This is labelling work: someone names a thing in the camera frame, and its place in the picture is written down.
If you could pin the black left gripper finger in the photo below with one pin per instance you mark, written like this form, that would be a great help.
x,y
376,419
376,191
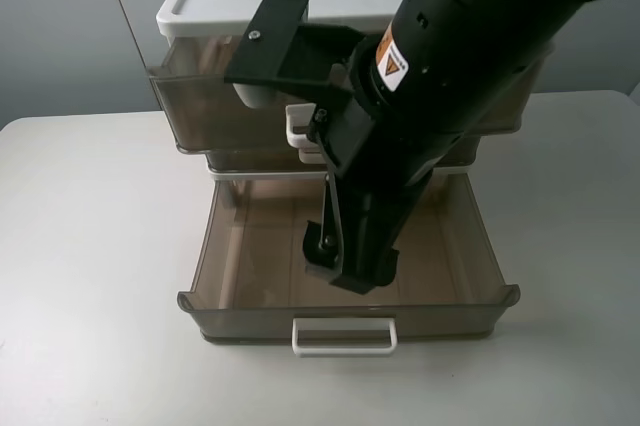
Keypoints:
x,y
321,250

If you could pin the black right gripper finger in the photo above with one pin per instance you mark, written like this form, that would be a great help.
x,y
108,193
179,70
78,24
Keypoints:
x,y
386,271

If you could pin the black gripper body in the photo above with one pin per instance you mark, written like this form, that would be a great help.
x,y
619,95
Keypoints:
x,y
380,155

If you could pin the smoky transparent drawer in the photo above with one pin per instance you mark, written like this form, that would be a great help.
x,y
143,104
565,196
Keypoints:
x,y
205,113
251,286
286,159

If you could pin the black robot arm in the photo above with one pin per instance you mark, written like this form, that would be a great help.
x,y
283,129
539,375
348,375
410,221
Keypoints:
x,y
415,93

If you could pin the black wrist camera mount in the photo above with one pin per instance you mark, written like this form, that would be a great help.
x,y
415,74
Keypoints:
x,y
280,52

